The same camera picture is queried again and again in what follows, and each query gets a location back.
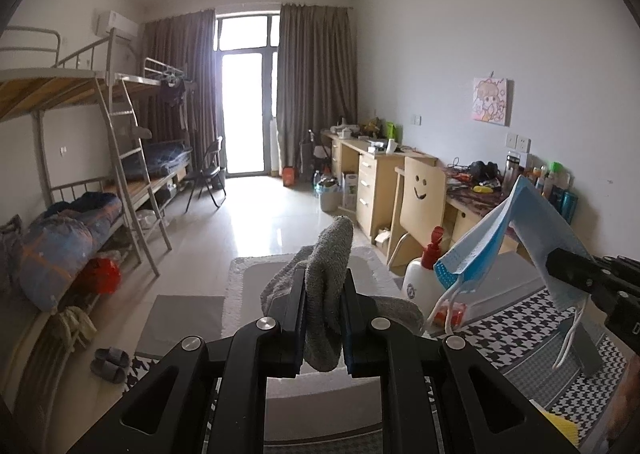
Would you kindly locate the white bucket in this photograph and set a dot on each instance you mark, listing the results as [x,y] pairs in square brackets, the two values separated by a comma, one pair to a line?
[330,196]

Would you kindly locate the black headphones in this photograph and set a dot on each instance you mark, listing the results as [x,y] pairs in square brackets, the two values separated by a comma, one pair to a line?
[482,170]

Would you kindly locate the teal bottle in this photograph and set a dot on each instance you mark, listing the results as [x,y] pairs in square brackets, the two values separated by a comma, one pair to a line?
[569,209]

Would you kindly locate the wooden chair smiley face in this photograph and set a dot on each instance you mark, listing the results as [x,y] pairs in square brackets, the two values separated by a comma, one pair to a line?
[417,204]

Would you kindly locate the glass balcony door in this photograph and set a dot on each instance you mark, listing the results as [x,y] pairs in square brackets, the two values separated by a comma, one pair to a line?
[245,109]

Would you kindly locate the orange bag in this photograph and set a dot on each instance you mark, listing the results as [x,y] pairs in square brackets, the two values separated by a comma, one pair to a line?
[290,177]

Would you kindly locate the pink cartoon wall picture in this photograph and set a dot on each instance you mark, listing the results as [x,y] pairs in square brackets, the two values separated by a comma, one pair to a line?
[491,101]

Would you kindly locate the yellow sponge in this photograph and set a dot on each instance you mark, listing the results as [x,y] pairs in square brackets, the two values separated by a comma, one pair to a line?
[565,431]

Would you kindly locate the grey metal bunk ladder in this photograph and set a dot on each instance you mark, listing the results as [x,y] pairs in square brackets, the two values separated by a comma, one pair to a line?
[131,159]

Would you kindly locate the white cup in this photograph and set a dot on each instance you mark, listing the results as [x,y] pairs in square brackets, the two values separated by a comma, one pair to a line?
[391,146]

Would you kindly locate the purple grey cloth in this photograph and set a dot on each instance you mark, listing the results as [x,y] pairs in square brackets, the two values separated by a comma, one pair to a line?
[11,249]

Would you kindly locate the white wall socket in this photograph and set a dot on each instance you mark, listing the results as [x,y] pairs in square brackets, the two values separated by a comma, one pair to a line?
[517,142]

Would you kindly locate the white pump bottle red top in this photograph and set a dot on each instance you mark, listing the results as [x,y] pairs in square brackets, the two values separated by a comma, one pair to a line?
[417,284]

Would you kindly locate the black folding chair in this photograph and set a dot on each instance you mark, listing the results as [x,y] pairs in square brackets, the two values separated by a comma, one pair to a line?
[207,176]

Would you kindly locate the white basin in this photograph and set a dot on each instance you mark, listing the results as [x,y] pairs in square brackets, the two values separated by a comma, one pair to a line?
[147,219]

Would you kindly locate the red snack packet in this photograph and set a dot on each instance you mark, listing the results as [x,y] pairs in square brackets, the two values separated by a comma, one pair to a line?
[450,316]

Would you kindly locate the blue orange quilt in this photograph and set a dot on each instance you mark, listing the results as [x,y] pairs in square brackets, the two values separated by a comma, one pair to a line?
[65,244]

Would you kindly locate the white foam box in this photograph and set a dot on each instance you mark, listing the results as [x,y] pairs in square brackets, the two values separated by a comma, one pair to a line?
[240,294]

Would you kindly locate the brown curtain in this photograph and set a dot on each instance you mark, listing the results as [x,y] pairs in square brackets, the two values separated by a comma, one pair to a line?
[315,74]
[175,64]

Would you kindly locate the white carton box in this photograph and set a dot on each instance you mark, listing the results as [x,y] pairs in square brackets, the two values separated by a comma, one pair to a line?
[351,191]

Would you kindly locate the grey metal bunk bed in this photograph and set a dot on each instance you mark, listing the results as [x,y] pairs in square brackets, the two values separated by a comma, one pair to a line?
[50,89]
[145,88]

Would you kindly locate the dark blue quilt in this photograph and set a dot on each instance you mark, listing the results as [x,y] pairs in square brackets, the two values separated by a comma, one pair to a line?
[160,156]

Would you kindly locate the grey slipper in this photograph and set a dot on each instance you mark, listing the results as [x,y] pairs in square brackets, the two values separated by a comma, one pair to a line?
[112,356]
[107,373]

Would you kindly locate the houndstooth patterned blanket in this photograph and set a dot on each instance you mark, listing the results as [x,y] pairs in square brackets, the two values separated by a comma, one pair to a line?
[525,314]

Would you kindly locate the hanging dark clothes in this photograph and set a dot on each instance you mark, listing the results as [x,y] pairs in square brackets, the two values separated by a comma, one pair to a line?
[174,93]

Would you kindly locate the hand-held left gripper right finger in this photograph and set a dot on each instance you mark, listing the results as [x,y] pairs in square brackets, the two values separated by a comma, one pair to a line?
[349,329]

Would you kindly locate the wooden desk with drawers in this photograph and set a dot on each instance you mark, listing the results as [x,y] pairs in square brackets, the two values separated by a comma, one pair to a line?
[375,179]

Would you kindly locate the white air conditioner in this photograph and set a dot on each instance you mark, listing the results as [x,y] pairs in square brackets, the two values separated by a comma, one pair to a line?
[116,24]

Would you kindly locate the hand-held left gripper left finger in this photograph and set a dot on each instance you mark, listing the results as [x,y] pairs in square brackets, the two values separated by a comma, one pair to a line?
[300,324]

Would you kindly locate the dark thermos bottle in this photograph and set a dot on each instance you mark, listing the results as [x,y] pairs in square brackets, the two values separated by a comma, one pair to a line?
[512,174]

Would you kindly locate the red plastic bag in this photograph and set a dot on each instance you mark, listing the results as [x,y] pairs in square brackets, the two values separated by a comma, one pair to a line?
[102,276]

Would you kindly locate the grey towel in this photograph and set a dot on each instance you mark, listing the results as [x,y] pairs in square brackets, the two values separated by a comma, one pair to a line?
[330,264]

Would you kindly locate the wooden desk with clutter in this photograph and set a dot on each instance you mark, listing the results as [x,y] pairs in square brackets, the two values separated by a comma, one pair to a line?
[475,206]

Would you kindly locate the yellow green cloth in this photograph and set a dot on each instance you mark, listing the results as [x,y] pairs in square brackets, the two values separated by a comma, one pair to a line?
[75,329]

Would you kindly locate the blue face mask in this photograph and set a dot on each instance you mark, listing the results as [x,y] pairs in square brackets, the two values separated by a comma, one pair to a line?
[530,219]

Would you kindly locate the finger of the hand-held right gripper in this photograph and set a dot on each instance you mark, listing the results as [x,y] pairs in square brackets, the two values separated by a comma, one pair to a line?
[622,309]
[575,271]

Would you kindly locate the white bottle green cap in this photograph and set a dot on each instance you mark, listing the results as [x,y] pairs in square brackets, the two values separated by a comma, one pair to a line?
[555,179]

